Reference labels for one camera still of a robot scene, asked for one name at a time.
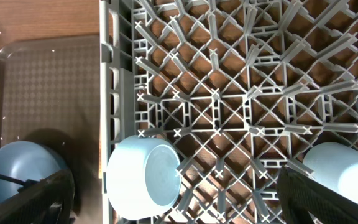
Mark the dark blue plate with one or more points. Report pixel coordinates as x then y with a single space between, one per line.
24 160

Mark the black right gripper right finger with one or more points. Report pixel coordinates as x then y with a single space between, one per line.
301 199

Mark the light blue cup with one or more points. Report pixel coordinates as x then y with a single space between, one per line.
335 166

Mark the brown serving tray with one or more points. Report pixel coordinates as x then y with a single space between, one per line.
49 94

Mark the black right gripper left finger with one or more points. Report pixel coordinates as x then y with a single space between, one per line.
49 200

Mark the light blue rice bowl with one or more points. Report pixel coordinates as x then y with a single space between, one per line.
141 178

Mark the grey dishwasher rack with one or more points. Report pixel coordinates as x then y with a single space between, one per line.
238 88

